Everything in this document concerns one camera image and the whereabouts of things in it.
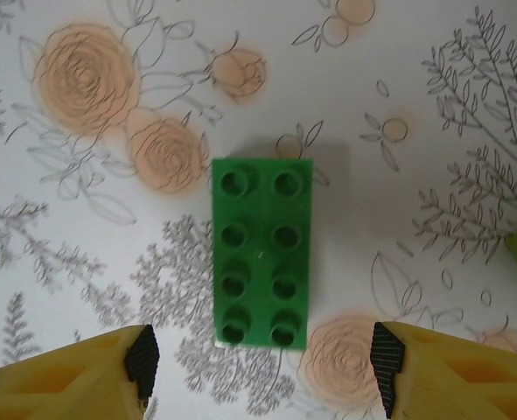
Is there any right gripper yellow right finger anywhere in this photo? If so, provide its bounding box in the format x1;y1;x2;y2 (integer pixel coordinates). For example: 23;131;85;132
369;320;517;420

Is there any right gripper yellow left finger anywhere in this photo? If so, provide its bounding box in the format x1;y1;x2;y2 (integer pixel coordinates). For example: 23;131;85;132
0;323;161;420

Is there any long dark green lego brick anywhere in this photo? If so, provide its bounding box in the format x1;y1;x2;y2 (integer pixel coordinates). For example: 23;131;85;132
211;157;315;350

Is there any floral patterned table cover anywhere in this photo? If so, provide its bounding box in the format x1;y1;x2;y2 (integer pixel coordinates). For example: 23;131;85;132
0;0;517;420

